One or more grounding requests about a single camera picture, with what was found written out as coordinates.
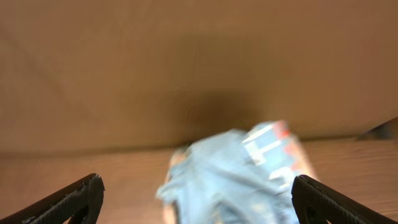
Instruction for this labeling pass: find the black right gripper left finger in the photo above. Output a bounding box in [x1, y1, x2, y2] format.
[1, 173, 105, 224]

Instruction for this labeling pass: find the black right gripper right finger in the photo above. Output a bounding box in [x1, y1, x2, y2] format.
[292, 175, 397, 224]

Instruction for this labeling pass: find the light blue t-shirt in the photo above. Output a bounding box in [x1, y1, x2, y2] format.
[156, 120, 316, 223]

